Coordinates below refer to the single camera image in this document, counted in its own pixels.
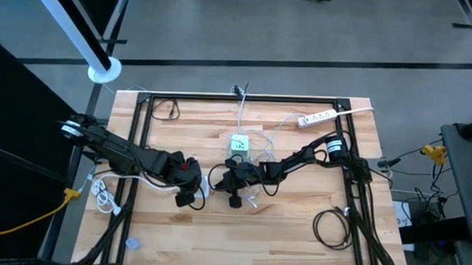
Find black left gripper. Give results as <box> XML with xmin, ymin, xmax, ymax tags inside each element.
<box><xmin>165</xmin><ymin>151</ymin><xmax>205</xmax><ymax>209</ymax></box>

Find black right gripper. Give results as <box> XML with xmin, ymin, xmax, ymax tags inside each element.
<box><xmin>212</xmin><ymin>157</ymin><xmax>268</xmax><ymax>211</ymax></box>

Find thick white braided USB cable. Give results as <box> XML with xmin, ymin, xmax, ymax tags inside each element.
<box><xmin>243</xmin><ymin>186</ymin><xmax>261</xmax><ymax>210</ymax></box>

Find mint green cube outlet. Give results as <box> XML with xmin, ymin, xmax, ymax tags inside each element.
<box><xmin>229</xmin><ymin>133</ymin><xmax>251</xmax><ymax>160</ymax></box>

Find short black USB cable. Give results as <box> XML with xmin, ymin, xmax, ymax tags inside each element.
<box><xmin>150</xmin><ymin>98</ymin><xmax>182</xmax><ymax>122</ymax></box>

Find long black USB cable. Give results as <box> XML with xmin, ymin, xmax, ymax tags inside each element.
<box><xmin>312</xmin><ymin>205</ymin><xmax>355</xmax><ymax>252</ymax></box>

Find black partition panel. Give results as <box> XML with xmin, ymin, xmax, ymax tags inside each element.
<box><xmin>0</xmin><ymin>33</ymin><xmax>89</xmax><ymax>264</ymax></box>

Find white labelled box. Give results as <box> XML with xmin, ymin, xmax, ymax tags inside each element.
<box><xmin>392</xmin><ymin>201</ymin><xmax>414</xmax><ymax>229</ymax></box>

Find white pole with round base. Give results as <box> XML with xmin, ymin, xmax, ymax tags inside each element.
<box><xmin>24</xmin><ymin>0</ymin><xmax>126</xmax><ymax>85</ymax></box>

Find yellow connector plug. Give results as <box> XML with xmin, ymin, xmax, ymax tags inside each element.
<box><xmin>419</xmin><ymin>143</ymin><xmax>448</xmax><ymax>165</ymax></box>

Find grey side table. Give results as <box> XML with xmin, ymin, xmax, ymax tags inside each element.
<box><xmin>434</xmin><ymin>113</ymin><xmax>472</xmax><ymax>265</ymax></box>

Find cube outlet white cord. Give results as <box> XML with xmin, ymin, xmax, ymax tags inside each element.
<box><xmin>236</xmin><ymin>91</ymin><xmax>249</xmax><ymax>137</ymax></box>

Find tower power strip white cord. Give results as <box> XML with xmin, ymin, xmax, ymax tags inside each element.
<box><xmin>89</xmin><ymin>170</ymin><xmax>183</xmax><ymax>218</ymax></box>

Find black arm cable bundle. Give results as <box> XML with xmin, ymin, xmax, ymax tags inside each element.
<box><xmin>73</xmin><ymin>181</ymin><xmax>141</xmax><ymax>265</ymax></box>
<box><xmin>343</xmin><ymin>179</ymin><xmax>407</xmax><ymax>265</ymax></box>

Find black cable clamp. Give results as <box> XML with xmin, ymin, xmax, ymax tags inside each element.
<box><xmin>232</xmin><ymin>81</ymin><xmax>249</xmax><ymax>100</ymax></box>

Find yellow extension cord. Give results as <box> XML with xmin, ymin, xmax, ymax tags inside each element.
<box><xmin>0</xmin><ymin>185</ymin><xmax>81</xmax><ymax>242</ymax></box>

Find flat power strip white cord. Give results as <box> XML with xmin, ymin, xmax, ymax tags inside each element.
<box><xmin>336</xmin><ymin>105</ymin><xmax>375</xmax><ymax>117</ymax></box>

